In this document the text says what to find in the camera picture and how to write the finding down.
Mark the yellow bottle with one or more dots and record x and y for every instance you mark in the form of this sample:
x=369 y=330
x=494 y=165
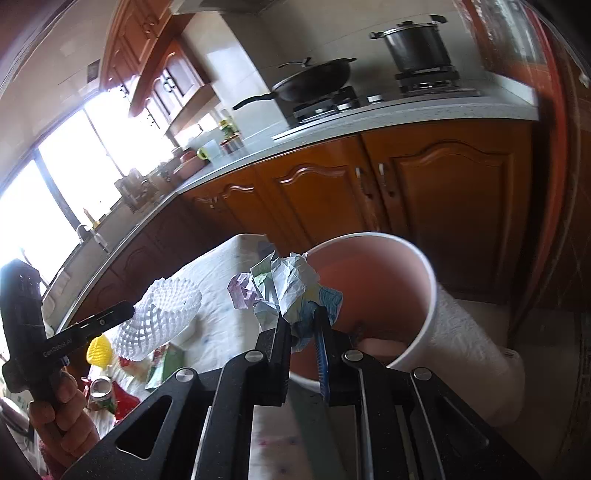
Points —
x=91 y=219

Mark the metal drink can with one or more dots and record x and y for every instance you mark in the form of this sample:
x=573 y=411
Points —
x=101 y=392

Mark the red wrapper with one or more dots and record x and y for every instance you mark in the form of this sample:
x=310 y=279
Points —
x=123 y=399

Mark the green snack packet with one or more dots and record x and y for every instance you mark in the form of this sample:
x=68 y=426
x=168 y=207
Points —
x=166 y=367

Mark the white paper towel mat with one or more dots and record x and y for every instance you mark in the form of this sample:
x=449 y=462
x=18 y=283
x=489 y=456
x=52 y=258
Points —
x=471 y=346

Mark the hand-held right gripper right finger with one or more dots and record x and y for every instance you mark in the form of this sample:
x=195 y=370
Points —
x=322 y=355

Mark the kitchen window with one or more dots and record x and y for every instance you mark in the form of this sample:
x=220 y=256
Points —
x=69 y=175

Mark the utensil rack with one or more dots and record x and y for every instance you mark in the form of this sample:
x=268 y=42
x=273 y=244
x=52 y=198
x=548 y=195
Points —
x=134 y=189

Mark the ceiling vent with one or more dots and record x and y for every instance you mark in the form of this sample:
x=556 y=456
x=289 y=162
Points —
x=93 y=71

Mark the gas stove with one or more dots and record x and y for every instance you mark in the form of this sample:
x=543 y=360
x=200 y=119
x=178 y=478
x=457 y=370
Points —
x=369 y=99

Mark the green cup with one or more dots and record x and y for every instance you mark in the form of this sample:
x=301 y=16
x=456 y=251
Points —
x=203 y=154

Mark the pink waste bin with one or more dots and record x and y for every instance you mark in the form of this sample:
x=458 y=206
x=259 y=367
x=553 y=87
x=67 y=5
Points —
x=392 y=281

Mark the black wok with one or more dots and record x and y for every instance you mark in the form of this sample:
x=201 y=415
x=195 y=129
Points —
x=314 y=81

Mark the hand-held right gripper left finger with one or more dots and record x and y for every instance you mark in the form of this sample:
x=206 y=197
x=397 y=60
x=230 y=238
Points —
x=276 y=353

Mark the green lid jar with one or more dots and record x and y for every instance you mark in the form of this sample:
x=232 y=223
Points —
x=226 y=127

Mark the printed paper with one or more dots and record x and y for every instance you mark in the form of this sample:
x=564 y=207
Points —
x=288 y=288

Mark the red wooden door frame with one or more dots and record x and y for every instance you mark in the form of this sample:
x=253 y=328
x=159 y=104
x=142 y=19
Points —
x=558 y=161

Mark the pink bowl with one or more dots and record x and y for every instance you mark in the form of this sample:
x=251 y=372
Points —
x=184 y=167

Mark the white foam fruit net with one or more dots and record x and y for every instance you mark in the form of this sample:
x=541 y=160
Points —
x=159 y=318

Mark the steel cooking pot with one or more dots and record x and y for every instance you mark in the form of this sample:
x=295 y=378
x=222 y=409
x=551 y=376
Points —
x=415 y=44

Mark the white flowered cloth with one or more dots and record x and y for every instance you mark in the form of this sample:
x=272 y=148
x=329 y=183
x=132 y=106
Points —
x=221 y=332

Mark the yellow foam fruit net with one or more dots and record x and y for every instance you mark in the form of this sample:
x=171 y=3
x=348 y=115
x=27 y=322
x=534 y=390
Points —
x=100 y=351

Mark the wooden lower cabinets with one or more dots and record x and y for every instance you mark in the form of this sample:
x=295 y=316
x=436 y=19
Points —
x=438 y=194

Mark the spice jars set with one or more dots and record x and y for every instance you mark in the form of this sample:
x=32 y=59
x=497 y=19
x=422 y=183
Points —
x=231 y=145

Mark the purple crumpled paper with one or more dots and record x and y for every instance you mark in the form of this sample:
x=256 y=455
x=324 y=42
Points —
x=241 y=290

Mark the chrome sink faucet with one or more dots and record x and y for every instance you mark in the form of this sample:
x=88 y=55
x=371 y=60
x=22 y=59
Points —
x=94 y=237

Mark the person's left hand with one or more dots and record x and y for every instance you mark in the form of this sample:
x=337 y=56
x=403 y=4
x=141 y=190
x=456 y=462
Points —
x=69 y=429

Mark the wooden upper cabinets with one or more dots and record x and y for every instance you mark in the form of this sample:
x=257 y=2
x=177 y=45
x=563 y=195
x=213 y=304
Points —
x=152 y=69

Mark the range hood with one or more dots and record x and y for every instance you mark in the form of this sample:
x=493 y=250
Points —
x=198 y=5

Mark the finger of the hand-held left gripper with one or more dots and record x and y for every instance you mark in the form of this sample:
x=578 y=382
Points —
x=99 y=319

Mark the white plastic container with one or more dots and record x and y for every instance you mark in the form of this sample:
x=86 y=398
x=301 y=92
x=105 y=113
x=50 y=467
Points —
x=211 y=148

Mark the wooden cabinets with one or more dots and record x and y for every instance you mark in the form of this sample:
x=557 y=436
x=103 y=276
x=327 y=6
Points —
x=438 y=194
x=152 y=69

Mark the hanging dish cloth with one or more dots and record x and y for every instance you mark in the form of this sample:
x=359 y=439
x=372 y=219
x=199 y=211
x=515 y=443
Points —
x=57 y=288

